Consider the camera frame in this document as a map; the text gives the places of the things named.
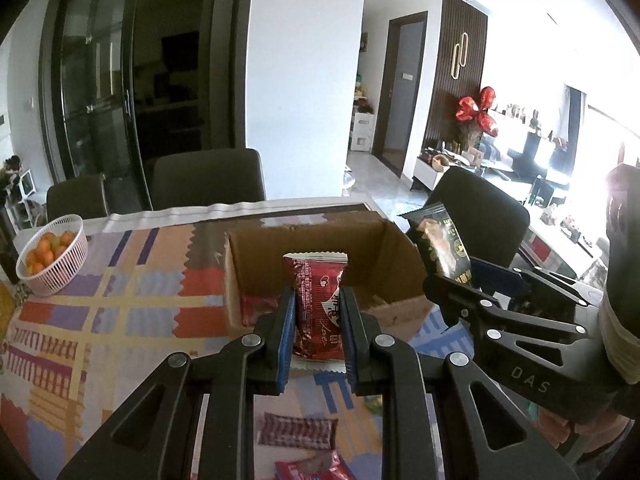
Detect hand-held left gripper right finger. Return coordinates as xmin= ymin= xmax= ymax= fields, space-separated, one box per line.
xmin=340 ymin=286 xmax=566 ymax=480

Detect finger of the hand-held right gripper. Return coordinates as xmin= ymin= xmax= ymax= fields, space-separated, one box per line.
xmin=422 ymin=274 xmax=588 ymax=348
xmin=470 ymin=257 xmax=593 ymax=309

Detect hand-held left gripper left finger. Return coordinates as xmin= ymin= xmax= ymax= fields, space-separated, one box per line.
xmin=57 ymin=285 xmax=297 ymax=480

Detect plain red snack packet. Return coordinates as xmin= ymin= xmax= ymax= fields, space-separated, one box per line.
xmin=240 ymin=294 xmax=281 ymax=327

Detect dark red snack packet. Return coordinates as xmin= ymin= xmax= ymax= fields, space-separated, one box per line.
xmin=282 ymin=251 xmax=349 ymax=373

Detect dark green snack packet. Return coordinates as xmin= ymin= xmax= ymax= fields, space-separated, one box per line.
xmin=402 ymin=201 xmax=475 ymax=288

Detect brown cardboard box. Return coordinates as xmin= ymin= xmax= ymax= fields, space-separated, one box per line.
xmin=222 ymin=210 xmax=436 ymax=356

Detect person's right hand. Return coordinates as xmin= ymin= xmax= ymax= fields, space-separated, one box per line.
xmin=537 ymin=405 xmax=628 ymax=466

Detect round-backed dark dining chair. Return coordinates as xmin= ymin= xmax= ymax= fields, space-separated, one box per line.
xmin=407 ymin=166 xmax=531 ymax=271

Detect brown striped snack packet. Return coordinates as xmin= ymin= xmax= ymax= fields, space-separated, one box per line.
xmin=257 ymin=411 xmax=337 ymax=450

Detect red pictured snack packet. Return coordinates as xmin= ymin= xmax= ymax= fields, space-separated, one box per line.
xmin=274 ymin=450 xmax=357 ymax=480

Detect red foil balloons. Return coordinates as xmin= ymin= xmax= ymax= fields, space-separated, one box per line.
xmin=455 ymin=86 xmax=500 ymax=137

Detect wide dark dining chair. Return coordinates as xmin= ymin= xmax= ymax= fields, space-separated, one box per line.
xmin=152 ymin=148 xmax=267 ymax=210

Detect white toy shelf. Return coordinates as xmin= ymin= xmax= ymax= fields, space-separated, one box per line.
xmin=350 ymin=75 xmax=376 ymax=154

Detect dark hallway door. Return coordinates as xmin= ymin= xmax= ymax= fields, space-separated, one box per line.
xmin=372 ymin=10 xmax=429 ymax=179

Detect white plastic basket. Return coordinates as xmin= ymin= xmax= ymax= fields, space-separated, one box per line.
xmin=16 ymin=214 xmax=90 ymax=297

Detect pile of oranges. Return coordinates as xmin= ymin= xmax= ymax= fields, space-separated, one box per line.
xmin=24 ymin=230 xmax=76 ymax=277

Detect small dark dining chair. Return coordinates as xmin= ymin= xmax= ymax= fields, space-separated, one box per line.
xmin=46 ymin=175 xmax=108 ymax=222

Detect glass sliding door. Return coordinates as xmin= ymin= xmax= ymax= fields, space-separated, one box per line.
xmin=39 ymin=0 xmax=256 ymax=211

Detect black plush toy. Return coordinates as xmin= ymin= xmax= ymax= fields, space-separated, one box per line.
xmin=0 ymin=156 xmax=23 ymax=187

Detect gold loop wall ornament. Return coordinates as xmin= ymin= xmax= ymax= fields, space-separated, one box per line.
xmin=451 ymin=32 xmax=470 ymax=81

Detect dark slatted wall panel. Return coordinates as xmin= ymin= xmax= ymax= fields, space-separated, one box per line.
xmin=425 ymin=0 xmax=488 ymax=161

